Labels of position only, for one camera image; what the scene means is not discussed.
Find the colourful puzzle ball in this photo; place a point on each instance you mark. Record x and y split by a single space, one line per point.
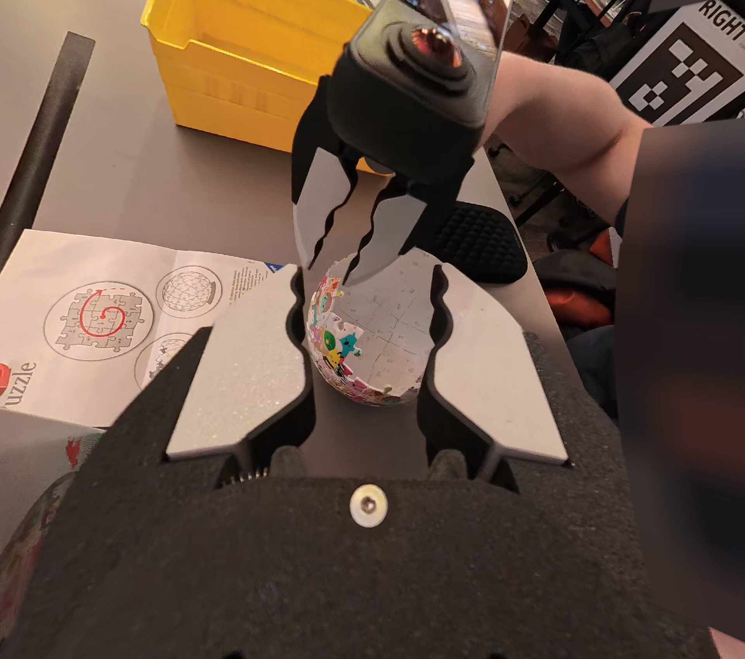
384 333

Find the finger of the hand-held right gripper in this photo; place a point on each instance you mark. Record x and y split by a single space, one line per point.
396 228
317 205

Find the printed puzzle box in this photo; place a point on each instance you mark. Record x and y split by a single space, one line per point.
35 525

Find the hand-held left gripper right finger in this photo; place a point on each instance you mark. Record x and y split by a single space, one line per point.
489 374

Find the black wrist rest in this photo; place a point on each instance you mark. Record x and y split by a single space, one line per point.
483 246

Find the person's leg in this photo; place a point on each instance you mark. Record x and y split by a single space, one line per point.
593 368

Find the white instruction sheet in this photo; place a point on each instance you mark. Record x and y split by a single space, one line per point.
174 356

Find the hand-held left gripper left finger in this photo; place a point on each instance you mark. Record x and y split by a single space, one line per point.
244 368

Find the person's right forearm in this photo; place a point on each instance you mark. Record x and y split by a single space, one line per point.
564 129

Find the black white marker sign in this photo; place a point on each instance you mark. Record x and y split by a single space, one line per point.
687 77

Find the yellow plastic bin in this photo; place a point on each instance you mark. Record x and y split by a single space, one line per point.
233 65

